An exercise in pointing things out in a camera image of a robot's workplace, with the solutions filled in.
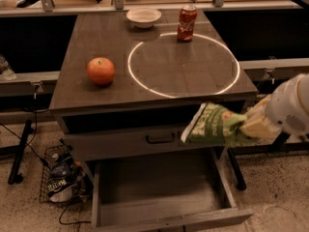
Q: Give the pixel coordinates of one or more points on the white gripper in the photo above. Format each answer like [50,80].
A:
[284,106]

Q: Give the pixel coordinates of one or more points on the green jalapeno chip bag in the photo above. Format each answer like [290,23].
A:
[216,125]

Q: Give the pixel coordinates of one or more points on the open grey lower drawer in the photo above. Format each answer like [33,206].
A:
[182,191]

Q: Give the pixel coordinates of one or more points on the grey drawer cabinet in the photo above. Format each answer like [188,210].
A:
[158,80]

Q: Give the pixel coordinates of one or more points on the grey upper drawer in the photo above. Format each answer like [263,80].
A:
[110,144]

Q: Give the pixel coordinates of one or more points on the red coca-cola can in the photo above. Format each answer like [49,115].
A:
[187,17]

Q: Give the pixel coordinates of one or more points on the white ceramic bowl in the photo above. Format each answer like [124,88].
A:
[143,17]

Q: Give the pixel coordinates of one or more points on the orange apple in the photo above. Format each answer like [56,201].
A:
[101,71]

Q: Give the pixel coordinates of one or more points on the snack bags in basket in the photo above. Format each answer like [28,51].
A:
[64,178]

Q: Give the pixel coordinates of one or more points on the black table leg left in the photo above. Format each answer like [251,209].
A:
[15,177]

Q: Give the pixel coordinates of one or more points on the black table frame right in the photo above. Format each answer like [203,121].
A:
[278,146]

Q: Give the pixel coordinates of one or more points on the black drawer handle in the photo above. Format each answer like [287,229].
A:
[160,140]

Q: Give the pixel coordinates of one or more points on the black wire basket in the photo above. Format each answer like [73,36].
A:
[48,163]

